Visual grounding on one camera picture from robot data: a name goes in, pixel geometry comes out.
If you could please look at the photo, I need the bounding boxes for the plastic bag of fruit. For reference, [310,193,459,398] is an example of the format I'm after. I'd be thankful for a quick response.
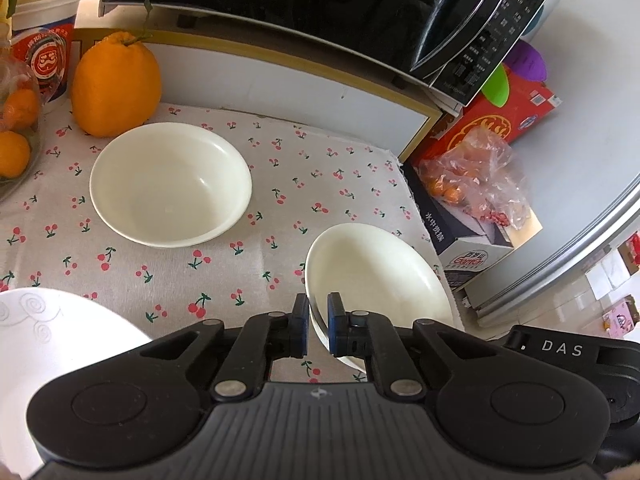
[416,127,530,230]

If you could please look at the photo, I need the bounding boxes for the red instant noodle cup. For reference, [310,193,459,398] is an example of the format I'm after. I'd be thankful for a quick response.
[11,23,74,105]

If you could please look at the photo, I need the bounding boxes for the large orange by microwave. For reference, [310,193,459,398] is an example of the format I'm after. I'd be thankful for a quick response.
[70,32,163,138]

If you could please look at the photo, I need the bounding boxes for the purple silicone item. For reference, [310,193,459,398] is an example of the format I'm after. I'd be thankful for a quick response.
[503,40,548,81]

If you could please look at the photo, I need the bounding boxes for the black microwave oven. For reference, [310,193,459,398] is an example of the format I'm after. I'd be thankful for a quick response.
[99,0,546,105]

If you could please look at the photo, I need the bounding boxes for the white plate with swirls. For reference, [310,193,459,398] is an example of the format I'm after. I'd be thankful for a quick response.
[1,287,150,478]

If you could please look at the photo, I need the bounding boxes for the white refrigerator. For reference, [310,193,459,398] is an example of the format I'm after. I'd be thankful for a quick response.
[465,0,639,328]

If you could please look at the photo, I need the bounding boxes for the medium white bowl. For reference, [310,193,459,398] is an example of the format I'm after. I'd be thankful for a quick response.
[89,122,253,248]

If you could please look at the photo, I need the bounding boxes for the glass jar of small oranges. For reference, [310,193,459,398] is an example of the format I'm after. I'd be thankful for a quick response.
[1,42,42,200]

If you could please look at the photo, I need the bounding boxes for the cherry print tablecloth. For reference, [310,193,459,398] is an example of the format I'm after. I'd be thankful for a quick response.
[0,94,454,386]

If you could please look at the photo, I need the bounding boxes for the green silicone item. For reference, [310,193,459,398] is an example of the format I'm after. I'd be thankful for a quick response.
[480,63,510,107]

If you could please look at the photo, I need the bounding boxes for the red gift box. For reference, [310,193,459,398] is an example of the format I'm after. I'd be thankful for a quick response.
[408,67,562,166]

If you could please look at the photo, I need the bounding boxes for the small white bowl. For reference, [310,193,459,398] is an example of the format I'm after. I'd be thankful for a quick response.
[305,223,463,347]

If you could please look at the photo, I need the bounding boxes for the navy white water carton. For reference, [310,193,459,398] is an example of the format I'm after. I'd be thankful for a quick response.
[401,162,542,290]

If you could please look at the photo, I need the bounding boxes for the white cabinet with gold trim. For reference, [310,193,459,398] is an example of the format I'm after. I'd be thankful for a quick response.
[148,30,442,159]

